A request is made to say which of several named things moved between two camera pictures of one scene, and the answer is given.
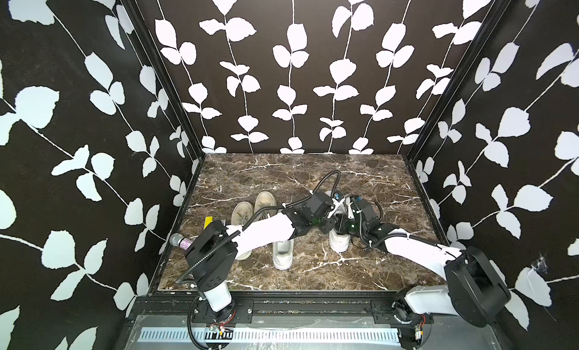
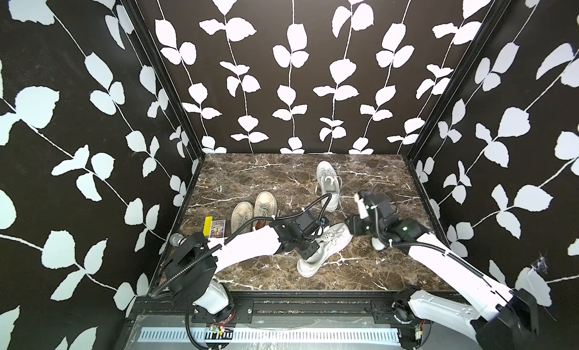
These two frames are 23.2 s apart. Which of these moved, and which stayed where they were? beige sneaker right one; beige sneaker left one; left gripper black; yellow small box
Moved: left gripper black
Stayed: beige sneaker left one; yellow small box; beige sneaker right one
